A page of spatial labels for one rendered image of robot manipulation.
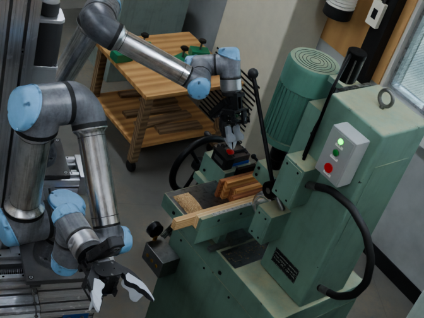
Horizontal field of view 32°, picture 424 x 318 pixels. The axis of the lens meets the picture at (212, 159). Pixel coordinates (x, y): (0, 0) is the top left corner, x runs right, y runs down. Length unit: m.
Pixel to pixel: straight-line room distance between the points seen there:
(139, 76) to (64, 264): 2.11
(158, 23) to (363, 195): 2.78
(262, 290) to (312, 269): 0.20
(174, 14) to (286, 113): 2.51
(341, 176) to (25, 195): 0.89
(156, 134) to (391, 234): 1.39
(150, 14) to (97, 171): 2.80
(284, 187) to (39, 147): 0.76
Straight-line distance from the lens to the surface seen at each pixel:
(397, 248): 4.04
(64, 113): 1.95
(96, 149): 1.99
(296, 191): 2.26
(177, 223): 2.44
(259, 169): 2.60
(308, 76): 2.31
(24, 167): 2.06
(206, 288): 2.71
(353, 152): 2.10
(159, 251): 2.79
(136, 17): 4.67
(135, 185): 4.04
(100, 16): 2.43
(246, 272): 2.56
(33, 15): 2.02
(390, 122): 2.18
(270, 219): 2.36
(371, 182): 2.23
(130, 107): 4.32
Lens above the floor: 2.51
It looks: 35 degrees down
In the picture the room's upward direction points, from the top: 18 degrees clockwise
